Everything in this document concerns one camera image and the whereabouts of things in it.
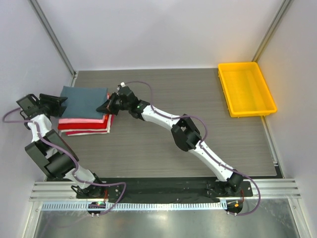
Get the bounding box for right aluminium corner post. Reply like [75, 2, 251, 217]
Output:
[252, 0, 294, 62]

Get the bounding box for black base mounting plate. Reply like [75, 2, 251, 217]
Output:
[76, 177, 253, 199]

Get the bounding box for yellow plastic tray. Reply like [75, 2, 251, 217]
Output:
[218, 62, 277, 118]

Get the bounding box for blue-grey t-shirt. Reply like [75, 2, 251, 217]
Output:
[59, 85, 109, 119]

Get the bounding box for aluminium frame rail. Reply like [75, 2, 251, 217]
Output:
[30, 178, 301, 201]

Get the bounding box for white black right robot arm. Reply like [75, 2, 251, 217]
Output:
[96, 82, 243, 196]

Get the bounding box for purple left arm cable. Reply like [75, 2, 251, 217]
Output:
[1, 107, 127, 215]

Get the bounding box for red folded t-shirt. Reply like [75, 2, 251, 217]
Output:
[57, 115, 109, 130]

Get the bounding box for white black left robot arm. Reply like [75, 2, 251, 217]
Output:
[17, 94, 105, 198]

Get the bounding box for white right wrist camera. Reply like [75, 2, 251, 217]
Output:
[117, 82, 126, 91]

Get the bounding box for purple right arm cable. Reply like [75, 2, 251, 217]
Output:
[123, 81, 263, 217]

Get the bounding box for aluminium corner post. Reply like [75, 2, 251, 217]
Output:
[28, 0, 76, 78]
[252, 0, 294, 62]

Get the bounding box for left aluminium corner post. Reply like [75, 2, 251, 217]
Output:
[28, 0, 76, 78]

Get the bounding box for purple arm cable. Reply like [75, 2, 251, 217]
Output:
[1, 107, 127, 215]
[123, 81, 263, 217]

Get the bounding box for slotted grey cable duct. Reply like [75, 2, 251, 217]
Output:
[41, 200, 227, 211]

